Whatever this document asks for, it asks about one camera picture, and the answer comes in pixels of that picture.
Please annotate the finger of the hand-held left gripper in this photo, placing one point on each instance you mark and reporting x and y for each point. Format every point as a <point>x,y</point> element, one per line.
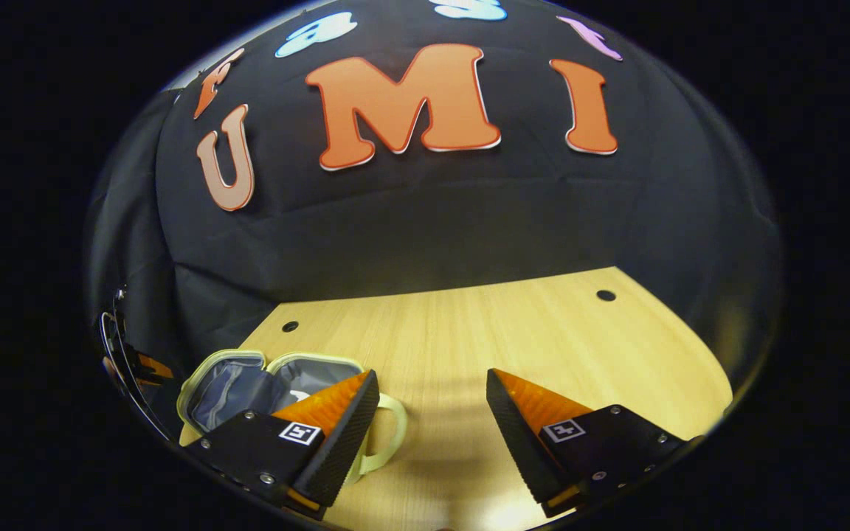
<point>153,370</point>

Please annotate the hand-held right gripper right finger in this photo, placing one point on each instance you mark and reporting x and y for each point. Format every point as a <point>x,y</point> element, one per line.
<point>517,442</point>

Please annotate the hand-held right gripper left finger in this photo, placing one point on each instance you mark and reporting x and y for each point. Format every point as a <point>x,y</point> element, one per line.
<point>340,442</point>

